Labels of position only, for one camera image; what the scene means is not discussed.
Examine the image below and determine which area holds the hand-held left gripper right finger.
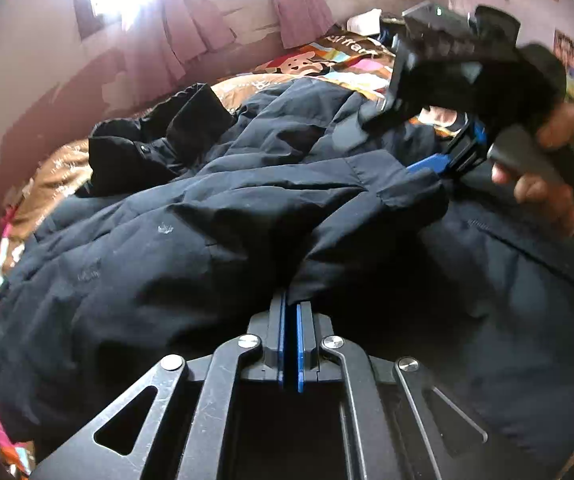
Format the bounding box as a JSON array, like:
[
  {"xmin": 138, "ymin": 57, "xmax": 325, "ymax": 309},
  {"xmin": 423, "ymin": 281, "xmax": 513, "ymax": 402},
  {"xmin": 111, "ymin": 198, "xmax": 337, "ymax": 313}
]
[{"xmin": 296, "ymin": 301, "xmax": 518, "ymax": 480}]

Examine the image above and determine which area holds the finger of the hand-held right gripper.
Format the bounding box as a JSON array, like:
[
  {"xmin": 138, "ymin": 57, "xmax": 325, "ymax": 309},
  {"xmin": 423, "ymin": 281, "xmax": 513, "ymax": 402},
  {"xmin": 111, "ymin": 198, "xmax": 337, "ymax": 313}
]
[
  {"xmin": 407, "ymin": 120, "xmax": 490, "ymax": 180},
  {"xmin": 363, "ymin": 94, "xmax": 420, "ymax": 131}
]

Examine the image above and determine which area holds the dark navy puffer jacket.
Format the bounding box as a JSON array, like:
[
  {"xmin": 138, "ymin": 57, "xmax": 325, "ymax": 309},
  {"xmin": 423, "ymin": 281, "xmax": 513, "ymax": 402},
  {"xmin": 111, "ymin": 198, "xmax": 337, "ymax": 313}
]
[{"xmin": 0, "ymin": 77, "xmax": 574, "ymax": 466}]

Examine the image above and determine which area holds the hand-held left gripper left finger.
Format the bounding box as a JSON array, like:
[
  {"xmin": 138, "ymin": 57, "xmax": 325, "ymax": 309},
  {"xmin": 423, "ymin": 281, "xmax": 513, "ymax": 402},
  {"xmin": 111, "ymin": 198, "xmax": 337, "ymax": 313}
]
[{"xmin": 32, "ymin": 291, "xmax": 287, "ymax": 480}]

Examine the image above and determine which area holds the colourful printed blanket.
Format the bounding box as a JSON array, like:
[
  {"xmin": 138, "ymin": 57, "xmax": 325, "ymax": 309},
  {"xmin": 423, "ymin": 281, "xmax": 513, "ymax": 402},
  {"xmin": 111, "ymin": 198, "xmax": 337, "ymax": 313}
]
[{"xmin": 0, "ymin": 32, "xmax": 574, "ymax": 480}]

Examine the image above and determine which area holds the wall poster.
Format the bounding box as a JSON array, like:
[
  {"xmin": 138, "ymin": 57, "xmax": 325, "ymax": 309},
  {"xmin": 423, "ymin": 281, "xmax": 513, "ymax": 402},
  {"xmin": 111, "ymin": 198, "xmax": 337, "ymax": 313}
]
[{"xmin": 553, "ymin": 30, "xmax": 574, "ymax": 81}]

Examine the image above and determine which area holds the person's right hand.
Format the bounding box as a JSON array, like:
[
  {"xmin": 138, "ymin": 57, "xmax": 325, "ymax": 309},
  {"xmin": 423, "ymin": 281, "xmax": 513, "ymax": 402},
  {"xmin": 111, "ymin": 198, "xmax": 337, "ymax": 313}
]
[{"xmin": 492, "ymin": 104, "xmax": 574, "ymax": 235}]

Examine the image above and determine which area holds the pink curtain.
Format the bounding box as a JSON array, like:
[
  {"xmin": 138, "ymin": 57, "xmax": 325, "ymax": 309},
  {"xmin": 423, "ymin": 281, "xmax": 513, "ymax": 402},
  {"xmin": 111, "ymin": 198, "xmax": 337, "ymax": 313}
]
[
  {"xmin": 122, "ymin": 0, "xmax": 238, "ymax": 81},
  {"xmin": 267, "ymin": 0, "xmax": 336, "ymax": 49}
]

